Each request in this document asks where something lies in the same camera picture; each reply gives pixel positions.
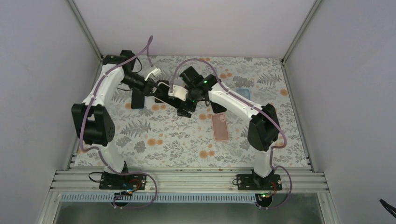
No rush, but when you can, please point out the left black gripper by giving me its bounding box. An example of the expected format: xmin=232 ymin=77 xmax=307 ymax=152
xmin=121 ymin=71 xmax=164 ymax=96

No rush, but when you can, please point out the phone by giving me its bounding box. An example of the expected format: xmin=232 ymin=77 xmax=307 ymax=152
xmin=210 ymin=101 xmax=227 ymax=114
xmin=211 ymin=113 xmax=229 ymax=142
xmin=155 ymin=81 xmax=179 ymax=108

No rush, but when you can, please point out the black smartphone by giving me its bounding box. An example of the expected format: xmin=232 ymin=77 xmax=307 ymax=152
xmin=131 ymin=90 xmax=145 ymax=110

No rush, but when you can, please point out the light blue phone case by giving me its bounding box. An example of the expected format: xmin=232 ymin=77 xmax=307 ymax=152
xmin=236 ymin=88 xmax=250 ymax=100

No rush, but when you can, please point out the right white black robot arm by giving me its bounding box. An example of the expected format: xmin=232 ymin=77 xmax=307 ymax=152
xmin=168 ymin=67 xmax=281 ymax=190

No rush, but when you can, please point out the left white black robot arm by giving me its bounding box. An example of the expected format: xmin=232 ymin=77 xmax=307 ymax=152
xmin=71 ymin=50 xmax=161 ymax=189

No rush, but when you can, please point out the floral patterned table mat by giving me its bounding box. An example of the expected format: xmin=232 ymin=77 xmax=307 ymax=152
xmin=106 ymin=56 xmax=309 ymax=168

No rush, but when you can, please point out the black object at corner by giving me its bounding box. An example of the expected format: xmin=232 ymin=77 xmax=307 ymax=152
xmin=379 ymin=199 xmax=396 ymax=218

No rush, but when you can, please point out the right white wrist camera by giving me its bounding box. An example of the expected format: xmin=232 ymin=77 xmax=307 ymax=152
xmin=168 ymin=85 xmax=188 ymax=101

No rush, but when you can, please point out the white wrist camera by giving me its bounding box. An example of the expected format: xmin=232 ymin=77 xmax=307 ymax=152
xmin=168 ymin=85 xmax=188 ymax=101
xmin=144 ymin=67 xmax=162 ymax=81

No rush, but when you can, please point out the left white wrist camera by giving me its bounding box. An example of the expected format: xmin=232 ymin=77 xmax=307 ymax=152
xmin=144 ymin=67 xmax=162 ymax=81

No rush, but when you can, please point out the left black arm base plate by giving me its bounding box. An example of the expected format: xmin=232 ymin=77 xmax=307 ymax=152
xmin=99 ymin=172 xmax=147 ymax=191

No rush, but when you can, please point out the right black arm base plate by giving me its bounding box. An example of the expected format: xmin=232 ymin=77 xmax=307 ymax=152
xmin=232 ymin=174 xmax=283 ymax=191

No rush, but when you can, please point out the aluminium front rail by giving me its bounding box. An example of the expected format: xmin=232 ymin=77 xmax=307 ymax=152
xmin=50 ymin=168 xmax=329 ymax=193

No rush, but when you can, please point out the grey slotted cable duct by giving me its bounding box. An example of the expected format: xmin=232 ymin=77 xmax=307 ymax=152
xmin=59 ymin=192 xmax=256 ymax=203

